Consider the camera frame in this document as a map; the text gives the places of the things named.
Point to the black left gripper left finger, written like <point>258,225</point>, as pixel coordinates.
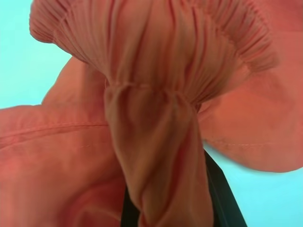
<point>129,212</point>

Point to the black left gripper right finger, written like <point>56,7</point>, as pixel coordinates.
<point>222,196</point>

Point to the orange fabric garment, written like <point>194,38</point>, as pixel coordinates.
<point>146,113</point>

